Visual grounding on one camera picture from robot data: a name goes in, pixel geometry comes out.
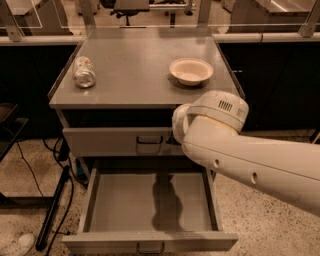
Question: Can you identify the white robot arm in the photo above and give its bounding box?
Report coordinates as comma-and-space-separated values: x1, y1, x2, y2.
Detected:
172, 90, 320, 216

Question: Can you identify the closed grey top drawer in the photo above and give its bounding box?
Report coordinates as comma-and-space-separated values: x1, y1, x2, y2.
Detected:
63, 127, 183, 157

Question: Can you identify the grey metal drawer cabinet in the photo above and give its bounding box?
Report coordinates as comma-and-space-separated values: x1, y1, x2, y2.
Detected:
47, 26, 247, 256

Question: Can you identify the open grey middle drawer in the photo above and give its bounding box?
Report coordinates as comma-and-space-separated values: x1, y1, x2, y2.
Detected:
63, 168, 238, 254

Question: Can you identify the white paper bowl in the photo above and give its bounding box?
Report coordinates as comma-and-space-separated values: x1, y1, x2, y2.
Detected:
169, 58, 213, 86

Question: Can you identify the crushed silver soda can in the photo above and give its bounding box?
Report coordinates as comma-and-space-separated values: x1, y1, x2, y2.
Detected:
73, 56, 96, 88

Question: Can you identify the black office chair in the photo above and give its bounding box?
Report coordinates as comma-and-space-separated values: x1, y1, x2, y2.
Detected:
99, 0, 194, 27

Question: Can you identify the white sneaker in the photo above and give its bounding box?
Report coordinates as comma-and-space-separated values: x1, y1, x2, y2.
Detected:
2, 232, 36, 256

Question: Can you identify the black floor cable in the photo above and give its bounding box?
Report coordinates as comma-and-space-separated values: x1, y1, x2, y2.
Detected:
13, 135, 88, 256

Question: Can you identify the black middle drawer handle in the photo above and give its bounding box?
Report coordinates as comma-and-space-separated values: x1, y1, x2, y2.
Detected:
136, 243, 165, 255

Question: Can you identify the black desk frame leg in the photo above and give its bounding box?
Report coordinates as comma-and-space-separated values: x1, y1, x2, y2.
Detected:
0, 103, 72, 252

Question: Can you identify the white horizontal rail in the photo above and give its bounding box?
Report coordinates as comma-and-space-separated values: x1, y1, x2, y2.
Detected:
0, 32, 320, 46

